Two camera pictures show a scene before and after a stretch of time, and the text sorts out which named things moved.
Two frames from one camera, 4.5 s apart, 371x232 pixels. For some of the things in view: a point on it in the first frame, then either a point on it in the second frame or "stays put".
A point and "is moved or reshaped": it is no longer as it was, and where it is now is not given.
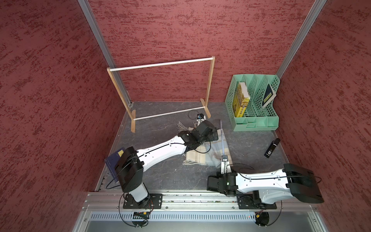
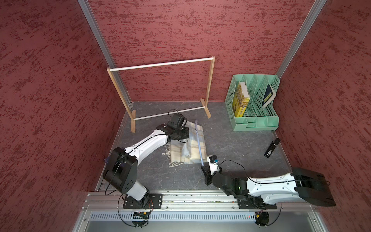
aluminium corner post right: (316, 7) stays put
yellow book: (241, 99) stays put
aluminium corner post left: (102, 46) stays put
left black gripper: (210, 137) to (185, 136)
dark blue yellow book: (269, 94) stays put
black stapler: (271, 148) stays put
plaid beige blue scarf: (208, 153) is moved or reshaped
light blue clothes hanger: (221, 137) to (199, 140)
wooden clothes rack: (132, 113) stays put
